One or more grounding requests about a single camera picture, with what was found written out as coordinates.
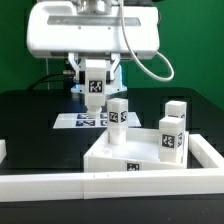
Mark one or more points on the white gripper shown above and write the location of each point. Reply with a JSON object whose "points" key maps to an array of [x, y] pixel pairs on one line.
{"points": [[56, 29]]}

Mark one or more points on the white square tabletop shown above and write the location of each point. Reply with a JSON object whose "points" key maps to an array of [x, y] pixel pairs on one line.
{"points": [[139, 152]]}

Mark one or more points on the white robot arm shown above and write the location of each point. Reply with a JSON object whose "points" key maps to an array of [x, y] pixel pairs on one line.
{"points": [[100, 7]]}

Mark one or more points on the white marker tag sheet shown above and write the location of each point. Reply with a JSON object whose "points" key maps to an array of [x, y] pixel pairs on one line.
{"points": [[79, 120]]}

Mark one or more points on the white U-shaped obstacle wall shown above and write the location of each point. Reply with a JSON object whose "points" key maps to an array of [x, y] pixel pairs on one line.
{"points": [[39, 187]]}

